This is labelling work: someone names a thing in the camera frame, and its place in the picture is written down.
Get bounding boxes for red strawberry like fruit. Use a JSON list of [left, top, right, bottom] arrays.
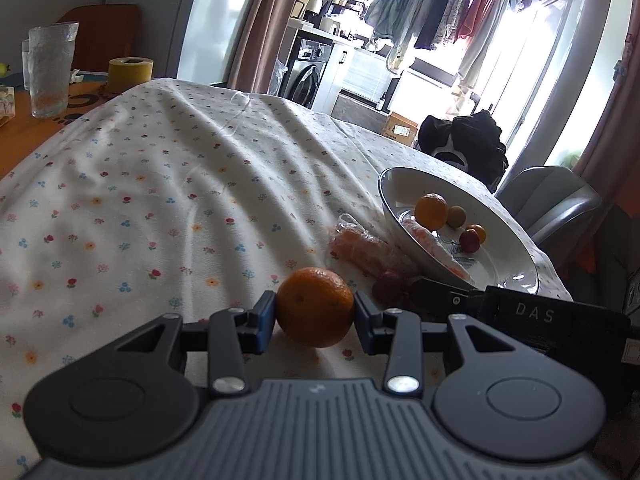
[[371, 270, 412, 309]]

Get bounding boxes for peeled pomelo wedge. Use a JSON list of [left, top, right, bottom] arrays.
[[401, 218, 473, 283]]

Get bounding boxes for dark red small fruit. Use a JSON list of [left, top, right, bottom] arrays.
[[459, 228, 482, 254]]

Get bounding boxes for small orange kumquat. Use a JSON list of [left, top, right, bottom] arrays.
[[468, 223, 487, 245]]

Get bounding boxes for brown longan fruit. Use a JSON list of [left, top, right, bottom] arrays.
[[447, 206, 466, 230]]

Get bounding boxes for large orange mandarin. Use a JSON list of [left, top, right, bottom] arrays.
[[414, 193, 448, 231]]

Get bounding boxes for pomelo piece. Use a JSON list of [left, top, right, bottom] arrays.
[[329, 214, 419, 278]]

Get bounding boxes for white bowl blue rim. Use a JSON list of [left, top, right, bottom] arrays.
[[378, 167, 539, 294]]

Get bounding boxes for floral white tablecloth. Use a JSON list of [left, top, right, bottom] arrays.
[[0, 77, 574, 480]]

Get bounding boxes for grey dining chair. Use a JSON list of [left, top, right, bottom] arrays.
[[496, 166, 602, 266]]

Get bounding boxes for black clothes pile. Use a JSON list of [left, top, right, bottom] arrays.
[[416, 110, 509, 193]]

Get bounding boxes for cardboard box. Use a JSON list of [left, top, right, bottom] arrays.
[[381, 112, 419, 148]]

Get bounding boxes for silver washing machine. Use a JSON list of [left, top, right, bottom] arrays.
[[278, 36, 333, 108]]

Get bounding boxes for yellow tape roll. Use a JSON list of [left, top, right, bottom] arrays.
[[105, 56, 154, 94]]

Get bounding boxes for pink brown curtain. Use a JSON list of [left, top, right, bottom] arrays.
[[227, 0, 295, 93]]

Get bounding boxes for hanging clothes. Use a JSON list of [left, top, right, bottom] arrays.
[[363, 0, 524, 93]]

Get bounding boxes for white refrigerator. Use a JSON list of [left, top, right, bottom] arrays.
[[106, 0, 252, 84]]

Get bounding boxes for orange chair back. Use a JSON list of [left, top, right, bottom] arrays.
[[58, 4, 141, 72]]

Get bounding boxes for clear drinking glass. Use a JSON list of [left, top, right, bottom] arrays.
[[28, 22, 79, 118]]

